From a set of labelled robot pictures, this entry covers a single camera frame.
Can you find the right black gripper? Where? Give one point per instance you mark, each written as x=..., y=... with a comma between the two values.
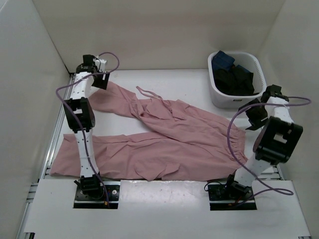
x=255, y=123

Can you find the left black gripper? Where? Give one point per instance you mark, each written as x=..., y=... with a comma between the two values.
x=101, y=83

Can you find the pink trousers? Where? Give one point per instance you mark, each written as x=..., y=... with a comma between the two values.
x=183, y=141

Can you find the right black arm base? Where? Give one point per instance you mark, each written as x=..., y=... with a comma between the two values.
x=230, y=196

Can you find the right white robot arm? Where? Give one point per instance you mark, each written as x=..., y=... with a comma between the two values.
x=277, y=139

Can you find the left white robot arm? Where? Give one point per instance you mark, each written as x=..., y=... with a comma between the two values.
x=79, y=113

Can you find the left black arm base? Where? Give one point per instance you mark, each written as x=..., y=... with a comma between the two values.
x=92, y=194

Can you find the black folded garment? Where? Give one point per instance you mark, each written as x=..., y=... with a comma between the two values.
x=234, y=82

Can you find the white plastic laundry basket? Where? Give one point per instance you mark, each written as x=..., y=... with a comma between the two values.
x=251, y=63

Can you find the blue folded garment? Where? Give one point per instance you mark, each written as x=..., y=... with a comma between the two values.
x=223, y=61

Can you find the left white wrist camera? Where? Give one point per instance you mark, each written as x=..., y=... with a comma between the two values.
x=100, y=64

